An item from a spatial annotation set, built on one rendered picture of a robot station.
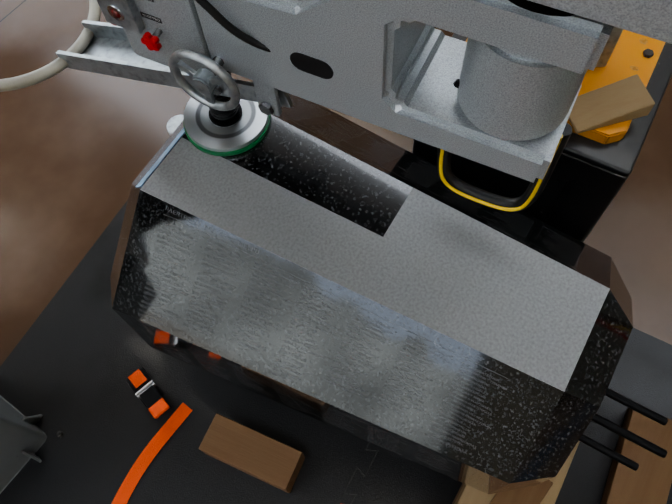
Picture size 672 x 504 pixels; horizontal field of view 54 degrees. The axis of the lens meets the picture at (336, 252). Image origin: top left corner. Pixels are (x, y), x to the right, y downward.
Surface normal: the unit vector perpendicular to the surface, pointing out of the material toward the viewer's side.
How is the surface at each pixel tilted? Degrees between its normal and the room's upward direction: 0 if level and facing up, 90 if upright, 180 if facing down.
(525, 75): 90
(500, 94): 90
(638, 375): 0
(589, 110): 11
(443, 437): 45
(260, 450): 0
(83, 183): 0
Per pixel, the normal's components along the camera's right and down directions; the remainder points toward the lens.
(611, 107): -0.22, -0.37
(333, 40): -0.44, 0.82
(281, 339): -0.36, 0.27
